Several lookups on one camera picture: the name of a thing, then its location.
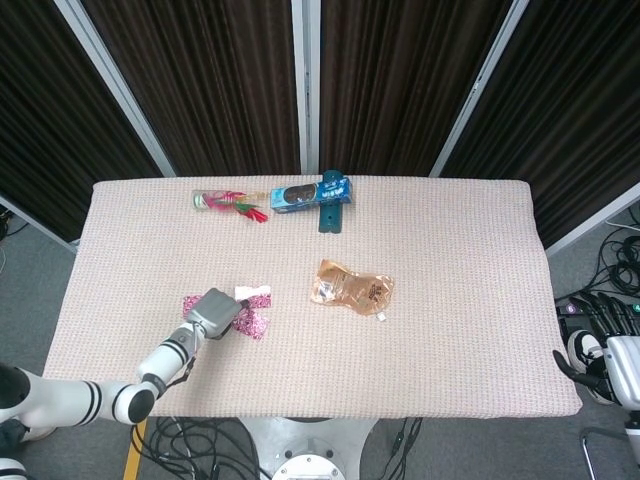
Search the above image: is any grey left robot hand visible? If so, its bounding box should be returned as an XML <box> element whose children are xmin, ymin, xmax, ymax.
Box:
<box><xmin>182</xmin><ymin>288</ymin><xmax>249</xmax><ymax>342</ymax></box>

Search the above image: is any black grey right robot hand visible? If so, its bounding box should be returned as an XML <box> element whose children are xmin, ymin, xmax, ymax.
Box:
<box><xmin>552</xmin><ymin>292</ymin><xmax>640</xmax><ymax>406</ymax></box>

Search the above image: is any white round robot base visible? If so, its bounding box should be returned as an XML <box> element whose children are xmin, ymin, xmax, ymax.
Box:
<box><xmin>238</xmin><ymin>417</ymin><xmax>377</xmax><ymax>480</ymax></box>

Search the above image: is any white black sneaker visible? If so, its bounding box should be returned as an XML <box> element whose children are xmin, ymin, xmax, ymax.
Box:
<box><xmin>566</xmin><ymin>329</ymin><xmax>609</xmax><ymax>402</ymax></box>

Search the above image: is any black power strip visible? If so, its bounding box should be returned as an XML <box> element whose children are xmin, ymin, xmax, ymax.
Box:
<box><xmin>555</xmin><ymin>295</ymin><xmax>640</xmax><ymax>317</ymax></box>

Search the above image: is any clear plastic tube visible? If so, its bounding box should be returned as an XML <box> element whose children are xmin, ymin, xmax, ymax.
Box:
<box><xmin>191</xmin><ymin>188</ymin><xmax>237</xmax><ymax>214</ymax></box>

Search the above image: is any brown spout pouch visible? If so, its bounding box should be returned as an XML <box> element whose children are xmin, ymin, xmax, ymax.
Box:
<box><xmin>308</xmin><ymin>258</ymin><xmax>396</xmax><ymax>321</ymax></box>

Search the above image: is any beige waffle tablecloth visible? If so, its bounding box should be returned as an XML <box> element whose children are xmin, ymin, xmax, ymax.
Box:
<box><xmin>42</xmin><ymin>175</ymin><xmax>584</xmax><ymax>420</ymax></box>

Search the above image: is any blue cookie box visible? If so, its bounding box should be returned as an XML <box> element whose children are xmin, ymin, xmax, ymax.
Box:
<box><xmin>269</xmin><ymin>178</ymin><xmax>354</xmax><ymax>215</ymax></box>

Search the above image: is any yellow floor tape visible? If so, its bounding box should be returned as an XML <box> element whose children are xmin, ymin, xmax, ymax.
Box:
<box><xmin>122</xmin><ymin>418</ymin><xmax>150</xmax><ymax>480</ymax></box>

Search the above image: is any dark folding screen panel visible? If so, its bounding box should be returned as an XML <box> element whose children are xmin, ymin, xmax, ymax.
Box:
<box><xmin>306</xmin><ymin>0</ymin><xmax>515</xmax><ymax>178</ymax></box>
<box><xmin>428</xmin><ymin>0</ymin><xmax>640</xmax><ymax>257</ymax></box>
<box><xmin>79</xmin><ymin>0</ymin><xmax>309</xmax><ymax>178</ymax></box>
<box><xmin>0</xmin><ymin>0</ymin><xmax>176</xmax><ymax>252</ymax></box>

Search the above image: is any chrome tube frame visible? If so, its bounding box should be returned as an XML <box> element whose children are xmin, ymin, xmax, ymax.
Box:
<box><xmin>579</xmin><ymin>427</ymin><xmax>640</xmax><ymax>480</ymax></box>

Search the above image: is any black floor cable bundle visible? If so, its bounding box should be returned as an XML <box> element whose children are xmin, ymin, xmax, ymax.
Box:
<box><xmin>574</xmin><ymin>204</ymin><xmax>640</xmax><ymax>302</ymax></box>
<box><xmin>130</xmin><ymin>417</ymin><xmax>265</xmax><ymax>480</ymax></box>

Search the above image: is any black cable with inline switch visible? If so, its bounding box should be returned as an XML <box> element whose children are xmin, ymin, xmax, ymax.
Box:
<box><xmin>387</xmin><ymin>417</ymin><xmax>424</xmax><ymax>480</ymax></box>

